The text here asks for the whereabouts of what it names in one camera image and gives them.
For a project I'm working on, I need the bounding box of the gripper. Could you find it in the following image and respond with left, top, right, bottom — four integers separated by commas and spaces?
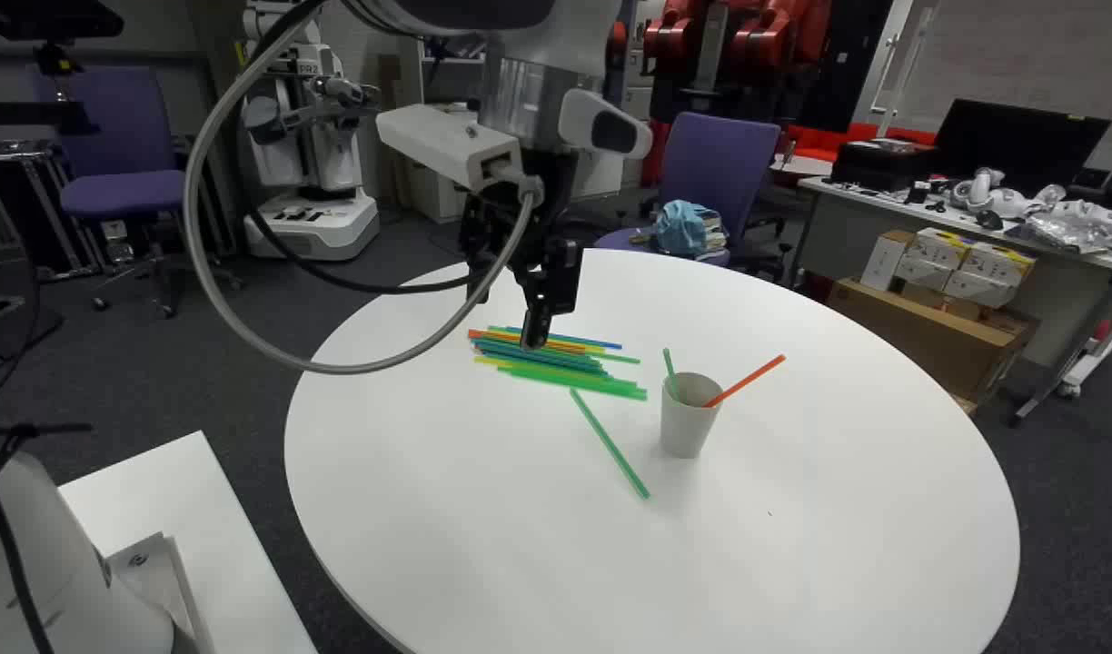
459, 148, 583, 352

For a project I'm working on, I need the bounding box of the orange straw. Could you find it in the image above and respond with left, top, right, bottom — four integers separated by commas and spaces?
701, 353, 788, 410

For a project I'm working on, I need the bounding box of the heap of coloured straws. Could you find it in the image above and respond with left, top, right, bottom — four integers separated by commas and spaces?
468, 325, 650, 402

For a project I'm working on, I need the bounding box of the blue cloth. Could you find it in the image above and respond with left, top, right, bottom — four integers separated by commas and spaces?
652, 199, 730, 259

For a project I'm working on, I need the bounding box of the white paper cup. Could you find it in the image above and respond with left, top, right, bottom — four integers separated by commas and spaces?
659, 371, 725, 460

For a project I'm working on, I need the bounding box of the white mobile robot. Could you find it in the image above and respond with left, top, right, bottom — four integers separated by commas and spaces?
236, 0, 382, 263

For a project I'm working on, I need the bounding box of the purple office chair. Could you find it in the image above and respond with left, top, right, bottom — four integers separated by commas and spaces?
31, 64, 245, 320
594, 111, 786, 275

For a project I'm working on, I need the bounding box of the red robot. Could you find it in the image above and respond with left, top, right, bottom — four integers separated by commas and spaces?
640, 0, 835, 189

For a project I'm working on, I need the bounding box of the black box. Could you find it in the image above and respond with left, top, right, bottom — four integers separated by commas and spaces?
830, 138, 939, 193

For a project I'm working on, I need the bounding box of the brown cardboard box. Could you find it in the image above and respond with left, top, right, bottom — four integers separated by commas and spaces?
826, 276, 1035, 406

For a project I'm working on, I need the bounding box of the stack of white boxes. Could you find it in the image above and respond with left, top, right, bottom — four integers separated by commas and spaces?
859, 226, 1038, 311

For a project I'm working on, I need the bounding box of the white device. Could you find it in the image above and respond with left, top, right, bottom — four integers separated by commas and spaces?
949, 166, 1031, 221

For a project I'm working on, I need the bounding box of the black flight case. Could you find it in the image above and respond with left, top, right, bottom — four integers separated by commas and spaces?
0, 148, 104, 283

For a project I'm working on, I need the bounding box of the black monitor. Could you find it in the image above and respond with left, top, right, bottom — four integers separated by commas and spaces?
932, 97, 1112, 198

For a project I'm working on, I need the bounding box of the grey desk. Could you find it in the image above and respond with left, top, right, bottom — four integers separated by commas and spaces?
786, 173, 1112, 428

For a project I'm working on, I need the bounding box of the clear plastic bag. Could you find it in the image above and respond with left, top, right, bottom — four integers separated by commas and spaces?
1018, 198, 1112, 254

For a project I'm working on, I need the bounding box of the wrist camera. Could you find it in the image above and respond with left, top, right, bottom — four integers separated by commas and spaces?
375, 104, 527, 194

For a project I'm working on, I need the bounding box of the camera on mount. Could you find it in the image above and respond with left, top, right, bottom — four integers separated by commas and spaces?
0, 0, 126, 79

